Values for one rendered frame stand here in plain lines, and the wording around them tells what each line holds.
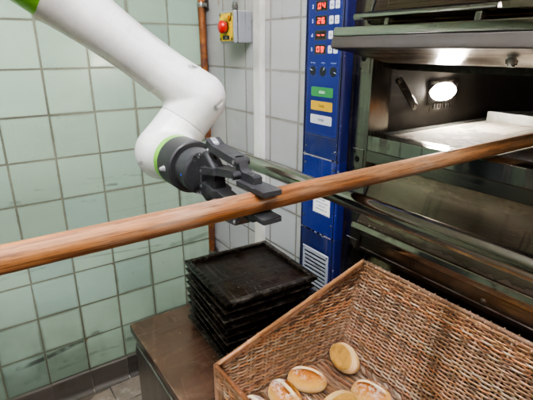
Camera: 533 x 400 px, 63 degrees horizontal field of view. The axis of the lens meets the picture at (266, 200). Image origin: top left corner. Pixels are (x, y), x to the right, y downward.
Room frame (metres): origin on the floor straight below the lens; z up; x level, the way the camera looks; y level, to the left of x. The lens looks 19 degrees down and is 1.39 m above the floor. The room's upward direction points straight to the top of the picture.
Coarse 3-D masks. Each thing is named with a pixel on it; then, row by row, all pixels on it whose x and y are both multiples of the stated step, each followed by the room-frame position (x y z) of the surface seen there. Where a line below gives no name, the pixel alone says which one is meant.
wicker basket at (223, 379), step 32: (352, 288) 1.04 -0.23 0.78; (384, 288) 0.98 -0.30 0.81; (416, 288) 0.92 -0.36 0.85; (288, 320) 0.91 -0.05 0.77; (320, 320) 0.97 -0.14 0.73; (352, 320) 1.02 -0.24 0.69; (384, 320) 0.95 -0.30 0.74; (416, 320) 0.89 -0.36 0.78; (448, 320) 0.84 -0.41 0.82; (480, 320) 0.79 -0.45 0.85; (256, 352) 0.86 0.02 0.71; (288, 352) 0.91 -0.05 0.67; (320, 352) 0.98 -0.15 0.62; (384, 352) 0.92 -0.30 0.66; (416, 352) 0.87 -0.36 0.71; (448, 352) 0.81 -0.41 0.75; (480, 352) 0.77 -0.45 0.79; (512, 352) 0.72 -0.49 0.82; (224, 384) 0.76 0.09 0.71; (256, 384) 0.86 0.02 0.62; (352, 384) 0.90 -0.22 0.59; (384, 384) 0.89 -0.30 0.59; (416, 384) 0.84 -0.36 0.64; (448, 384) 0.78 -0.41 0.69; (480, 384) 0.74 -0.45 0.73; (512, 384) 0.70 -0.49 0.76
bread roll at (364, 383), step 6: (354, 384) 0.85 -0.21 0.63; (360, 384) 0.84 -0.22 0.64; (366, 384) 0.83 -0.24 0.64; (372, 384) 0.83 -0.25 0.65; (378, 384) 0.83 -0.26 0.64; (354, 390) 0.84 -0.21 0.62; (360, 390) 0.83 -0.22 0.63; (366, 390) 0.82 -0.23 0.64; (372, 390) 0.82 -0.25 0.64; (378, 390) 0.81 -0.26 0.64; (384, 390) 0.82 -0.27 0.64; (360, 396) 0.82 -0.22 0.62; (366, 396) 0.81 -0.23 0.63; (372, 396) 0.81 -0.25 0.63; (378, 396) 0.81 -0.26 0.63; (384, 396) 0.81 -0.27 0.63; (390, 396) 0.82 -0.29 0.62
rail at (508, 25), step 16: (336, 32) 1.03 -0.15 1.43; (352, 32) 0.99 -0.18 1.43; (368, 32) 0.95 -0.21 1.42; (384, 32) 0.92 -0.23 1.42; (400, 32) 0.89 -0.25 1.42; (416, 32) 0.86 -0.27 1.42; (432, 32) 0.83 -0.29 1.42; (448, 32) 0.80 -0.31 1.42; (464, 32) 0.78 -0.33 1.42; (480, 32) 0.76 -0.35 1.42
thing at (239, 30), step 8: (224, 16) 1.58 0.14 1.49; (232, 16) 1.55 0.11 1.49; (240, 16) 1.56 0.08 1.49; (248, 16) 1.57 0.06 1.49; (232, 24) 1.55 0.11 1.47; (240, 24) 1.56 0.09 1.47; (248, 24) 1.57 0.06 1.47; (232, 32) 1.55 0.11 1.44; (240, 32) 1.56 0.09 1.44; (248, 32) 1.57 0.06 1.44; (224, 40) 1.59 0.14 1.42; (232, 40) 1.55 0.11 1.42; (240, 40) 1.56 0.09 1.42; (248, 40) 1.57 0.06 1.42
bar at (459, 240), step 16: (256, 160) 0.89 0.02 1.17; (272, 176) 0.83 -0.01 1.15; (288, 176) 0.79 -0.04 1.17; (304, 176) 0.76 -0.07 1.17; (352, 192) 0.67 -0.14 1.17; (352, 208) 0.65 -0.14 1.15; (368, 208) 0.62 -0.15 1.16; (384, 208) 0.60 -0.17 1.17; (400, 208) 0.59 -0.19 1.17; (400, 224) 0.57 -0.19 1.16; (416, 224) 0.55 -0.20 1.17; (432, 224) 0.54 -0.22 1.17; (432, 240) 0.53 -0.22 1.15; (448, 240) 0.51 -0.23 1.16; (464, 240) 0.49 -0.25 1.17; (480, 240) 0.48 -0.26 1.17; (480, 256) 0.47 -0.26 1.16; (496, 256) 0.46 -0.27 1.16; (512, 256) 0.45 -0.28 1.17; (528, 256) 0.44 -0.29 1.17; (512, 272) 0.44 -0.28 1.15; (528, 272) 0.43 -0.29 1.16
